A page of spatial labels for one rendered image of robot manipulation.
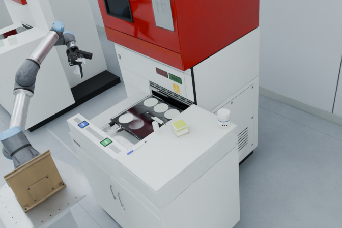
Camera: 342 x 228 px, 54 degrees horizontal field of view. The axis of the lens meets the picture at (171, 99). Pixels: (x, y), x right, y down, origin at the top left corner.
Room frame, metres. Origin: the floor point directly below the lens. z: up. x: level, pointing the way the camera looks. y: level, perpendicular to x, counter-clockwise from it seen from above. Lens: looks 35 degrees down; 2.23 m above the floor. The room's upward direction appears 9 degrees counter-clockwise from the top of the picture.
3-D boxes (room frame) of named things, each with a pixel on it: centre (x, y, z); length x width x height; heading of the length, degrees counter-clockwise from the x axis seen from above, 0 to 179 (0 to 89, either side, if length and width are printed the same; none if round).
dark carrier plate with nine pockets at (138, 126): (1.77, 0.16, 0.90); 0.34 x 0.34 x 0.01; 38
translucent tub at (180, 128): (1.48, -0.03, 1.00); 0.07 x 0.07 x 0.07; 18
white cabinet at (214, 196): (1.65, 0.19, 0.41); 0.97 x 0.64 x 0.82; 38
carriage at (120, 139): (1.60, 0.36, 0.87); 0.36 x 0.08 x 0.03; 38
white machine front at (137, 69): (2.06, 0.10, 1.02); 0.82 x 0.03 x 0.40; 38
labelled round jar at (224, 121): (1.48, -0.28, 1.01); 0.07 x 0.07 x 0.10
